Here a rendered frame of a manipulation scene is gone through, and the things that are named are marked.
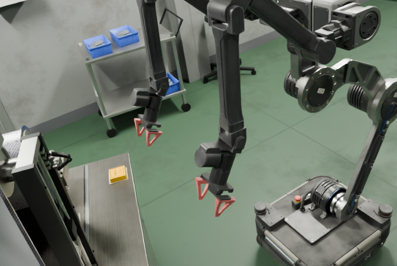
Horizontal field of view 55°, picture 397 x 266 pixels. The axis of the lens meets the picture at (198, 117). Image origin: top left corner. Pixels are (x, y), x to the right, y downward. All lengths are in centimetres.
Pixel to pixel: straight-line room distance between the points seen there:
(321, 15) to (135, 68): 303
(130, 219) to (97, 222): 13
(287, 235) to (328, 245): 21
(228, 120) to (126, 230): 61
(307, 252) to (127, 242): 105
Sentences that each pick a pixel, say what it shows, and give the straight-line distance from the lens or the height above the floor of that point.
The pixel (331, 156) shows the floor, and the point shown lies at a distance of 311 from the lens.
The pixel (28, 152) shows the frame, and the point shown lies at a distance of 103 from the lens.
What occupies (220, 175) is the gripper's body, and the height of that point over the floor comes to 116.
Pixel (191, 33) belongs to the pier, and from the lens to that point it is 419.
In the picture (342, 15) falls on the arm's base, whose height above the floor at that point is 150.
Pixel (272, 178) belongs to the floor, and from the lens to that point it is 291.
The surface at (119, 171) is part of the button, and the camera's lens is 171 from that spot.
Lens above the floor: 194
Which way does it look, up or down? 32 degrees down
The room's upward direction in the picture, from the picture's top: 10 degrees counter-clockwise
